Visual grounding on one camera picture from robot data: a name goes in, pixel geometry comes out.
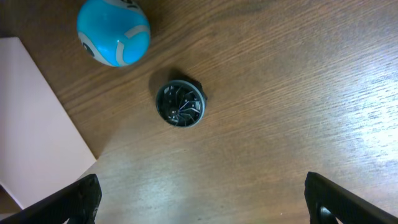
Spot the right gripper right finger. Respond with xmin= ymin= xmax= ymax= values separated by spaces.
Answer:
xmin=304 ymin=172 xmax=397 ymax=224

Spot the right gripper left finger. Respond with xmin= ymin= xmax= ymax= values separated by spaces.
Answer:
xmin=1 ymin=174 xmax=102 ymax=224

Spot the blue toy ball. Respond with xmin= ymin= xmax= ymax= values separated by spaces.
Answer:
xmin=76 ymin=0 xmax=150 ymax=67

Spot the white cardboard box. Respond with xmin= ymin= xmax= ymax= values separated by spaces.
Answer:
xmin=1 ymin=37 xmax=96 ymax=209

